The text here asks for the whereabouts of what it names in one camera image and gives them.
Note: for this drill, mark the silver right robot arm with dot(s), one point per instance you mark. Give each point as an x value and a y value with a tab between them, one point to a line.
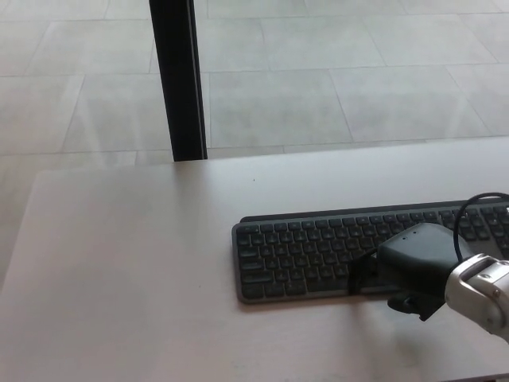
483	290

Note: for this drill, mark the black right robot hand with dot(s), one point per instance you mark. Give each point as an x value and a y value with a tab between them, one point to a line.
421	258

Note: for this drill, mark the black metal window post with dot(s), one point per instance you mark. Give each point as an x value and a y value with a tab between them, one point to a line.
179	79

